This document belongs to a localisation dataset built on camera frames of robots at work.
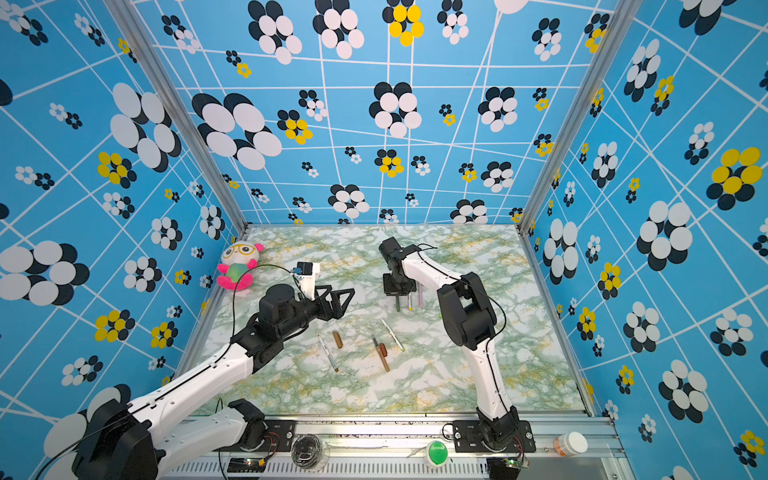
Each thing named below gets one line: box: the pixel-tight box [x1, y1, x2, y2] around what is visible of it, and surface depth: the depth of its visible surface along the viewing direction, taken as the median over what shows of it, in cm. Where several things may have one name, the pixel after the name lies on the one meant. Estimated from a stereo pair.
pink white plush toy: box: [216, 240, 265, 291], surface depth 104 cm
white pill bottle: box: [553, 431, 588, 457], surface depth 68 cm
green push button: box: [426, 440, 449, 467], surface depth 65 cm
